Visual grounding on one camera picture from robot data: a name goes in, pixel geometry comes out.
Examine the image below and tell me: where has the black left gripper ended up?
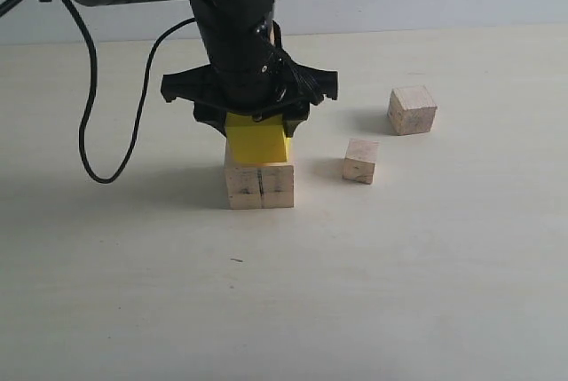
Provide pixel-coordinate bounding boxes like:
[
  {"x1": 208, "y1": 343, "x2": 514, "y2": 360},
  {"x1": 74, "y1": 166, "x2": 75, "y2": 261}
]
[{"x1": 161, "y1": 0, "x2": 338, "y2": 138}]

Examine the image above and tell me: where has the yellow cube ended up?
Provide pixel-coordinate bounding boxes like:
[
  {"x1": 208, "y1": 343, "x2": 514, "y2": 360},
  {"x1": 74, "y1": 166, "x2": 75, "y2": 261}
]
[{"x1": 225, "y1": 114, "x2": 290, "y2": 164}]

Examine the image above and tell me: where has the large wooden cube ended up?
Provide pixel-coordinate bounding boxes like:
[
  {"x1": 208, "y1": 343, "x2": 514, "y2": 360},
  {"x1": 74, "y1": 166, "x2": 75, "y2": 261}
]
[{"x1": 224, "y1": 143, "x2": 295, "y2": 210}]

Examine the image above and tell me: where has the small wooden cube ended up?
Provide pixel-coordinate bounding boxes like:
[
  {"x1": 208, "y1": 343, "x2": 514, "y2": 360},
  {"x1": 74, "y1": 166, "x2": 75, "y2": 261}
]
[{"x1": 343, "y1": 139, "x2": 379, "y2": 185}]

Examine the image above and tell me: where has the medium wooden cube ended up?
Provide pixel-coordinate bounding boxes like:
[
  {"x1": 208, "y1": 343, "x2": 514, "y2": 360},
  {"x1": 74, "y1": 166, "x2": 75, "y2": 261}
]
[{"x1": 388, "y1": 85, "x2": 438, "y2": 136}]

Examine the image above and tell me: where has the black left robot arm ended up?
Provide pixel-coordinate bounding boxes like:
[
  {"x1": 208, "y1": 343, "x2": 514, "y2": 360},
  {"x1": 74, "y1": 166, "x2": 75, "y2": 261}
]
[{"x1": 1, "y1": 0, "x2": 338, "y2": 136}]

